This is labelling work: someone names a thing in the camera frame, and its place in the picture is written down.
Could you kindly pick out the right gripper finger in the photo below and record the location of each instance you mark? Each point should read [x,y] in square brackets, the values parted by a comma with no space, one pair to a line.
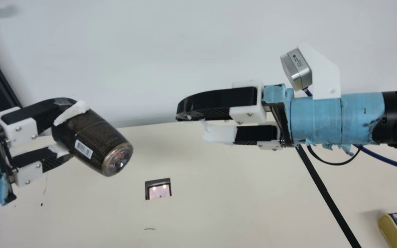
[219,101]

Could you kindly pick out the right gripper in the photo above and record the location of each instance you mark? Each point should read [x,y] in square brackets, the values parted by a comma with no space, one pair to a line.
[322,120]

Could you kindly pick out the black strip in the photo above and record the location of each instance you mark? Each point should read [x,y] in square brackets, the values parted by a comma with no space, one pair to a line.
[326,196]

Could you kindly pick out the small square scanner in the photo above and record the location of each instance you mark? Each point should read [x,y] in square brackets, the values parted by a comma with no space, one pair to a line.
[158,190]

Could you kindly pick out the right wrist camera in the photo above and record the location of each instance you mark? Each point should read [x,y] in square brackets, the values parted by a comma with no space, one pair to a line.
[322,79]

